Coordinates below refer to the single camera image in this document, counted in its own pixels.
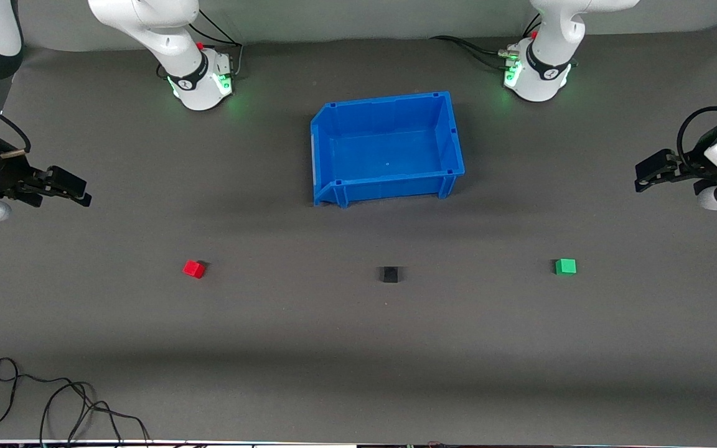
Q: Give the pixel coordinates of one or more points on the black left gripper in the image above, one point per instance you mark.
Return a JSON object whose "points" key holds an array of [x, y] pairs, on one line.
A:
{"points": [[693, 167]]}

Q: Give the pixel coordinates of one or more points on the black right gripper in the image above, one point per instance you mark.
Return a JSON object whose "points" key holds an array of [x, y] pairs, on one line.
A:
{"points": [[2, 170]]}

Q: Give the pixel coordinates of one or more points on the small green cube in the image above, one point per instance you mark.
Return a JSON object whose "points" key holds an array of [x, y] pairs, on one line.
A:
{"points": [[565, 267]]}

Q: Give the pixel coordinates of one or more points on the small red cube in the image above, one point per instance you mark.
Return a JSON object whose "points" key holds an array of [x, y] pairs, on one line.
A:
{"points": [[193, 269]]}

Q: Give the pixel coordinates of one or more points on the small black cube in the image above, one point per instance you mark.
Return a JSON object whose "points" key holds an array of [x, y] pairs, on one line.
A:
{"points": [[389, 275]]}

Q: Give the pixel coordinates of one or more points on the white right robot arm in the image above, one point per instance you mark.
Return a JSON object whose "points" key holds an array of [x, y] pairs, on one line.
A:
{"points": [[165, 37]]}

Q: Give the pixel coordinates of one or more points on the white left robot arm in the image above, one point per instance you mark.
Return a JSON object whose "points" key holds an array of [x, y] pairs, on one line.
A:
{"points": [[548, 68]]}

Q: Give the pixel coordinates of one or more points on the blue plastic storage bin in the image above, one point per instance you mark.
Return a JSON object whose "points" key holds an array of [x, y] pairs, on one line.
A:
{"points": [[389, 149]]}

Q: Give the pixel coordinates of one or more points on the dark grey table mat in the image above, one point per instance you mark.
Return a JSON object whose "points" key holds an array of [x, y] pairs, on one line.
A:
{"points": [[358, 348]]}

